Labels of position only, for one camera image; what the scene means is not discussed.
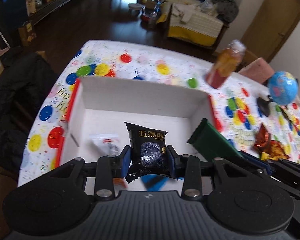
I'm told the wooden chair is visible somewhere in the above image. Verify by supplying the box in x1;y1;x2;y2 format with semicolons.
236;50;275;85

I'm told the blue desk globe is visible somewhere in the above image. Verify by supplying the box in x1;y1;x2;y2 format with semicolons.
256;71;299;116

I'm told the green snack packet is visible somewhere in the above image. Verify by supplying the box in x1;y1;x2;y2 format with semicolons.
187;118;242;161

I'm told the sofa with yellow cover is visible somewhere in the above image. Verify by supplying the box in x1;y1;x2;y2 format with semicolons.
156;0;239;51

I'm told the red cardboard box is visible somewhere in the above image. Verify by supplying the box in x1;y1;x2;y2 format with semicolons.
61;76;213;164

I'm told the orange juice bottle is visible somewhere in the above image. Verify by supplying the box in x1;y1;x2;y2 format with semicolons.
205;40;246;89

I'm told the birthday balloon tablecloth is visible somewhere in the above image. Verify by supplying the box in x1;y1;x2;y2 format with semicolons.
18;40;300;185

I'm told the silver white snack packet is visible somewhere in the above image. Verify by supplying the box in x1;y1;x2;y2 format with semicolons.
90;134;120;156

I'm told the blue snack packet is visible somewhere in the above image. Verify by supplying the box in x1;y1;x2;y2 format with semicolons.
141;174;183;191

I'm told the black sesame snack packet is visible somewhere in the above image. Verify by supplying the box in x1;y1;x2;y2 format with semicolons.
125;122;175;183

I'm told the red yellow cracker bag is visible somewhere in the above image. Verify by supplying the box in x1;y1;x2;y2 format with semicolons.
253;124;290;161

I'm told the black jacket on chair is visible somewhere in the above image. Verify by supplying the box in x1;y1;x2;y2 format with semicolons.
0;53;57;174

